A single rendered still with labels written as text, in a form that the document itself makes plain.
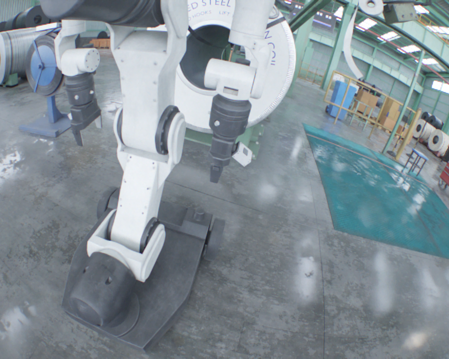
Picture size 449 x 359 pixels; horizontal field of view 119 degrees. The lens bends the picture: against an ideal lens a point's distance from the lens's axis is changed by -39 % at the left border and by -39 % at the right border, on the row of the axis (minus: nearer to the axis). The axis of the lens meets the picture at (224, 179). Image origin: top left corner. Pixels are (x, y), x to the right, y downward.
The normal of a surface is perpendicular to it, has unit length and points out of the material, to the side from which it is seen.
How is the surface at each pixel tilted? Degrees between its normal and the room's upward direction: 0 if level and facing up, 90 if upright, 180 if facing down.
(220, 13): 90
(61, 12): 90
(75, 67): 102
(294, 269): 0
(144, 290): 0
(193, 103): 90
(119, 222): 46
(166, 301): 0
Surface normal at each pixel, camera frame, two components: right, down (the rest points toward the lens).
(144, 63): -0.19, 0.66
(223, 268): 0.20, -0.81
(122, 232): 0.03, -0.18
